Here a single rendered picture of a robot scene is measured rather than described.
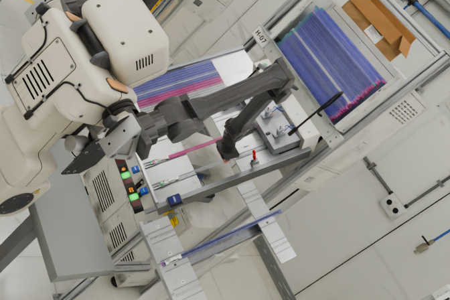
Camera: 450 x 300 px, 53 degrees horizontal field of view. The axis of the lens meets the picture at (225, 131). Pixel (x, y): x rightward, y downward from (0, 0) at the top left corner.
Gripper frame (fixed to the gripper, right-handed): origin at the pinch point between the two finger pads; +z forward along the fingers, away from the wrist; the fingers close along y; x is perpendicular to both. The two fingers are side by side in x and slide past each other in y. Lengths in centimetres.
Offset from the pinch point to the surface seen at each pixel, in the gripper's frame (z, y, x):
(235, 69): -1, 47, -27
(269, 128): -6.8, 4.0, -22.5
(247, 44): -2, 60, -41
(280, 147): -6.4, -6.4, -22.2
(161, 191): 3.0, -2.7, 29.9
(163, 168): 2.7, 7.4, 25.5
